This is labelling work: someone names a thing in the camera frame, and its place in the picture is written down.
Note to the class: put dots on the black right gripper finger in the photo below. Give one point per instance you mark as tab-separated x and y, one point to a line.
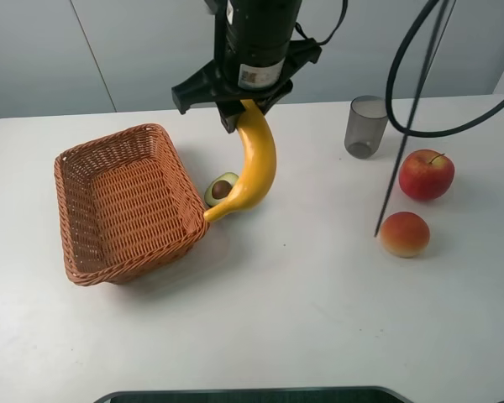
266	103

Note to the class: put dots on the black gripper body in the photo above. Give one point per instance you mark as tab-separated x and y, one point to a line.
209	84

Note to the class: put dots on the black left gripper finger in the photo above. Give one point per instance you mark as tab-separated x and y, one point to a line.
230	112

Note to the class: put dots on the yellow banana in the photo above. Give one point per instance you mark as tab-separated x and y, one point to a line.
259	170

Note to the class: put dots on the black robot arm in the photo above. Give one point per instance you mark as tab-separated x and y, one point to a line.
254	58

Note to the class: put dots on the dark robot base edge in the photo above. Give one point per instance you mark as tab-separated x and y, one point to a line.
313	394

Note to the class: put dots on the brown wicker basket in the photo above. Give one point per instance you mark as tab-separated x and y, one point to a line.
127	206

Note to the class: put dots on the halved avocado with pit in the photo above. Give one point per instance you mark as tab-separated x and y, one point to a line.
220	188

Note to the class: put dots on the grey translucent plastic cup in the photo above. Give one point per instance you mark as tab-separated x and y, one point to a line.
366	125

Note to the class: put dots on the red apple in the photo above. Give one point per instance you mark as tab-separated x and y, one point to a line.
426	175

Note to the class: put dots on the orange peach fruit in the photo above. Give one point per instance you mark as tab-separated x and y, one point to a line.
404	234

